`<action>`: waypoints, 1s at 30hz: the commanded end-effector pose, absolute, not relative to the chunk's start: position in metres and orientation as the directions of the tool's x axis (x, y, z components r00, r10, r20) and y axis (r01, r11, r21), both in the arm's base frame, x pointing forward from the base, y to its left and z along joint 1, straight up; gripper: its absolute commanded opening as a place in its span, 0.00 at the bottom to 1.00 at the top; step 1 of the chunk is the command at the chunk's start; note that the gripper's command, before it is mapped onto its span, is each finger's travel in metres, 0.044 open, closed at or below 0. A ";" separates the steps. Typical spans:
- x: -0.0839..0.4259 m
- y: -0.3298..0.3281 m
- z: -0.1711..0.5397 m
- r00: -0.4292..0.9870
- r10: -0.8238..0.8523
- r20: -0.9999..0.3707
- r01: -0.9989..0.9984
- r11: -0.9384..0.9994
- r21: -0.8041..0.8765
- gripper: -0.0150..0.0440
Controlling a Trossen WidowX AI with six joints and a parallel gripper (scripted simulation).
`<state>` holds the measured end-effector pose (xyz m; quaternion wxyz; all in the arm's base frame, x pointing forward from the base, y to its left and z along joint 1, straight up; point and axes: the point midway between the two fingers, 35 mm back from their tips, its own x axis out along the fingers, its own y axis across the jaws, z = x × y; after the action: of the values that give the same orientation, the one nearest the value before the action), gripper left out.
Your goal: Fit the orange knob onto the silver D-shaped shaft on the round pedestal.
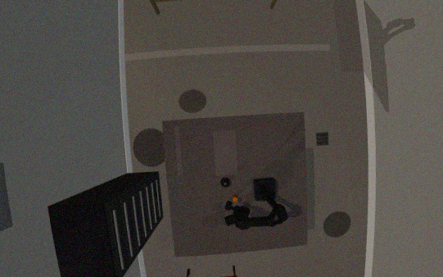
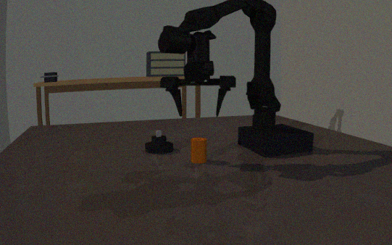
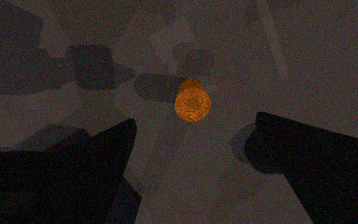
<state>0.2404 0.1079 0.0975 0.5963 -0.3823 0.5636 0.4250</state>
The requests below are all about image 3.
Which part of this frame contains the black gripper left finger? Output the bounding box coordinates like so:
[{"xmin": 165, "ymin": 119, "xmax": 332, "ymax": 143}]
[{"xmin": 0, "ymin": 118, "xmax": 137, "ymax": 224}]

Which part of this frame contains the orange knob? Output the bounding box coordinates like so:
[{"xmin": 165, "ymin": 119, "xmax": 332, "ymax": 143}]
[{"xmin": 175, "ymin": 79, "xmax": 211, "ymax": 122}]

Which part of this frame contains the black round pedestal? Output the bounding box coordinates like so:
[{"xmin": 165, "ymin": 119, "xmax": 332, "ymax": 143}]
[{"xmin": 244, "ymin": 129, "xmax": 283, "ymax": 175}]

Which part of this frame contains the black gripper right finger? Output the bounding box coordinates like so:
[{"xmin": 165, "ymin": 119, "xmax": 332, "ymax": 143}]
[{"xmin": 255, "ymin": 112, "xmax": 358, "ymax": 224}]

